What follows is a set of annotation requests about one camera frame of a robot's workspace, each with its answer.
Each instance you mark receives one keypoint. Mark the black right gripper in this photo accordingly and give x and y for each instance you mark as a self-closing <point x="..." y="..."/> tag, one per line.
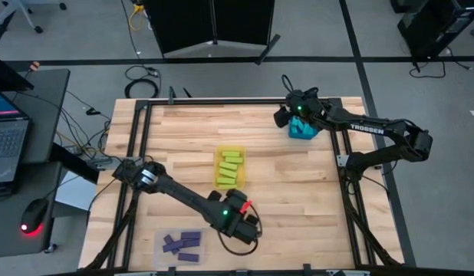
<point x="280" y="117"/>

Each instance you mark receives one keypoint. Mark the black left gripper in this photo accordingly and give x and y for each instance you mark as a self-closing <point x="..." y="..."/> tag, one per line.
<point x="237" y="199"/>

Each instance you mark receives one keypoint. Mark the lime green block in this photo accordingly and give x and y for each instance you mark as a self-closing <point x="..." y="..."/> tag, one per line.
<point x="234" y="160"/>
<point x="231" y="153"/>
<point x="226" y="186"/>
<point x="228" y="173"/>
<point x="226" y="180"/>
<point x="228" y="166"/>

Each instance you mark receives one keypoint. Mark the teal block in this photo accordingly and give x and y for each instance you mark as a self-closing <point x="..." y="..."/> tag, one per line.
<point x="308" y="131"/>
<point x="296" y="125"/>

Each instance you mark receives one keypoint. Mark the purple block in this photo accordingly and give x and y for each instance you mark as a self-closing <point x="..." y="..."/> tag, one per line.
<point x="188" y="257"/>
<point x="168" y="239"/>
<point x="173" y="246"/>
<point x="191" y="243"/>
<point x="190" y="235"/>

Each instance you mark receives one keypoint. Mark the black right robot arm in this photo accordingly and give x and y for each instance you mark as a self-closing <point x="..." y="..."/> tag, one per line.
<point x="413" y="143"/>

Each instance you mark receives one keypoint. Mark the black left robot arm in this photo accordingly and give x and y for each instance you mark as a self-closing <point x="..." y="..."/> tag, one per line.
<point x="183" y="193"/>

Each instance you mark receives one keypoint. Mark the small red piece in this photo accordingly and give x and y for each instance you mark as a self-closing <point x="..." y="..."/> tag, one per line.
<point x="245" y="207"/>

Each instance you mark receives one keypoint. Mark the yellow translucent bin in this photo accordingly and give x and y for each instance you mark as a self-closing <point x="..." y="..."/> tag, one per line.
<point x="241" y="180"/>

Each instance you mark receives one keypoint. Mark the blue plastic bin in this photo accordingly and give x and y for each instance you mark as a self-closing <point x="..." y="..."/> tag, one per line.
<point x="313" y="134"/>

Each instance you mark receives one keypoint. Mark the white translucent bin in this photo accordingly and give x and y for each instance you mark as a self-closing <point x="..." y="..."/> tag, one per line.
<point x="160" y="258"/>

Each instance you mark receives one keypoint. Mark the black folding partition screen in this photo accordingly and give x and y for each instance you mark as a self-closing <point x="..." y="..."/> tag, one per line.
<point x="191" y="23"/>

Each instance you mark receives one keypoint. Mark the grey usb hub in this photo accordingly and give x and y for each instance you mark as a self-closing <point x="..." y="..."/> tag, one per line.
<point x="104" y="163"/>

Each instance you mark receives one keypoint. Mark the white paper sheet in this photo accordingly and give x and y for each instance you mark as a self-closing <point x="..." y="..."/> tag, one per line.
<point x="72" y="189"/>

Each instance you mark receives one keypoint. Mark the black computer tower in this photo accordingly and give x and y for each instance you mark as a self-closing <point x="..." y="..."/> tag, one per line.
<point x="432" y="27"/>

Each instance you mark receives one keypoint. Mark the black computer mouse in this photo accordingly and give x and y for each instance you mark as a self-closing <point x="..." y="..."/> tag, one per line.
<point x="33" y="214"/>

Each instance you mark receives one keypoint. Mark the black side desk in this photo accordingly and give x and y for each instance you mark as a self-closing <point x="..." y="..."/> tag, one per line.
<point x="45" y="115"/>

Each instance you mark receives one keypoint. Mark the black laptop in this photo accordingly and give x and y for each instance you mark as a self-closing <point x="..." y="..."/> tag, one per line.
<point x="7" y="145"/>

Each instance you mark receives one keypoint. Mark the black desk monitor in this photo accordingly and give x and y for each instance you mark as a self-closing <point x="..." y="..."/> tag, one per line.
<point x="5" y="74"/>

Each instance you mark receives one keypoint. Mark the white office chair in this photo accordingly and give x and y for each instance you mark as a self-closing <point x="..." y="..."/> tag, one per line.
<point x="29" y="16"/>

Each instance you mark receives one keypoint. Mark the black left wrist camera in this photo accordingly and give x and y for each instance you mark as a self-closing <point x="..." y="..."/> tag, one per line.
<point x="242" y="232"/>

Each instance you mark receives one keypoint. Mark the black aluminium table frame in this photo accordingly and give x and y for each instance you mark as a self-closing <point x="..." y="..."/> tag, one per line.
<point x="241" y="102"/>

